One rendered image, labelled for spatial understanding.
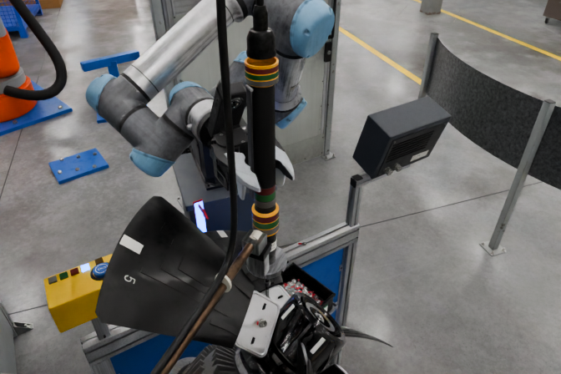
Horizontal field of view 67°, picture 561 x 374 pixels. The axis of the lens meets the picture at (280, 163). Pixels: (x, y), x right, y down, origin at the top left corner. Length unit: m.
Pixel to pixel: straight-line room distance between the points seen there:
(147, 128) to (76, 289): 0.45
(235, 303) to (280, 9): 0.57
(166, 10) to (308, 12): 1.59
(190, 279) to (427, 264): 2.10
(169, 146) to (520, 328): 2.09
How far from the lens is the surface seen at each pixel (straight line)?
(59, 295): 1.12
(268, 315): 0.75
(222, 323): 0.69
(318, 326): 0.73
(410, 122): 1.35
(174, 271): 0.66
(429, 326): 2.38
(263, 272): 0.72
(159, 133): 0.82
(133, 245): 0.65
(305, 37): 0.90
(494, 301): 2.60
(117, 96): 0.88
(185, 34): 0.91
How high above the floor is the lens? 1.86
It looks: 34 degrees down
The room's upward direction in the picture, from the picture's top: straight up
